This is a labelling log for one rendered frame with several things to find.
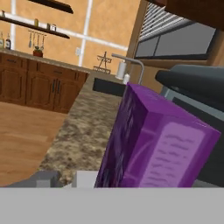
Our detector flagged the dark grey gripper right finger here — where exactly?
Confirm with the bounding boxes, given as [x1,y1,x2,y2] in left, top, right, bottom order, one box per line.
[192,178,223,188]

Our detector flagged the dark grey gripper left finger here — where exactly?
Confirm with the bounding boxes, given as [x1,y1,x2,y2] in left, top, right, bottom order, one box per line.
[5,170,62,188]

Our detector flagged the purple cereal box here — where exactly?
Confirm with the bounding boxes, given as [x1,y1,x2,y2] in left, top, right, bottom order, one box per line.
[94,82,222,188]

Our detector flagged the brown wooden base cupboards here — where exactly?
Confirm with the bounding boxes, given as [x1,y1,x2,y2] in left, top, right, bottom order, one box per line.
[0,48,90,115]

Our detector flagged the black and silver stove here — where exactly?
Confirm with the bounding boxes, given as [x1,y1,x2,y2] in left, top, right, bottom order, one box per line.
[155,64,224,187]

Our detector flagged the dark sink basin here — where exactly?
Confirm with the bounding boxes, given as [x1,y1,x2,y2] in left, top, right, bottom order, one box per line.
[92,76,127,97]

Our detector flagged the red pot with plant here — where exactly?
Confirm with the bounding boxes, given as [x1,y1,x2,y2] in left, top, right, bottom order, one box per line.
[32,45,45,58]

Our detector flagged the small white bottle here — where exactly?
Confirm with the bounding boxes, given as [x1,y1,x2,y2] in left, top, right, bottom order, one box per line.
[122,73,131,86]

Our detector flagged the white soap dispenser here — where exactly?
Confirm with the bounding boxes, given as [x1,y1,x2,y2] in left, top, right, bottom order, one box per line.
[115,59,128,81]

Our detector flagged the silver tap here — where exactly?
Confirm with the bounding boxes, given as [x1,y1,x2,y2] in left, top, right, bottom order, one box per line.
[111,52,145,86]

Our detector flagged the dark glass bottle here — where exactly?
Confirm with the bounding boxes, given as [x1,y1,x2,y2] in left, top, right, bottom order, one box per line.
[4,32,12,51]

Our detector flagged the window with grey blinds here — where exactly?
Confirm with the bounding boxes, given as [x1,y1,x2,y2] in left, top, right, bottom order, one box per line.
[134,2,219,61]

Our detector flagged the long dark wooden shelf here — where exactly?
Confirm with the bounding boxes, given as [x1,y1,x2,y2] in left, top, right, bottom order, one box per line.
[0,15,71,39]

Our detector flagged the short dark wooden shelf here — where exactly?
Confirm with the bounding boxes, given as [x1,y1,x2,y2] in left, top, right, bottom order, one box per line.
[27,0,74,15]

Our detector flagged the black wire stand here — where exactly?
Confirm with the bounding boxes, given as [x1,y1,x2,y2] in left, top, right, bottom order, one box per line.
[93,51,114,74]

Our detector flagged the rail with hanging tools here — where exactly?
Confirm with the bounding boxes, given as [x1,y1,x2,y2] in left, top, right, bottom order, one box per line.
[27,30,48,53]

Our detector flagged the brown wooden wall cabinet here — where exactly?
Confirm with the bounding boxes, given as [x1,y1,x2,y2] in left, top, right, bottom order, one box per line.
[145,0,224,32]

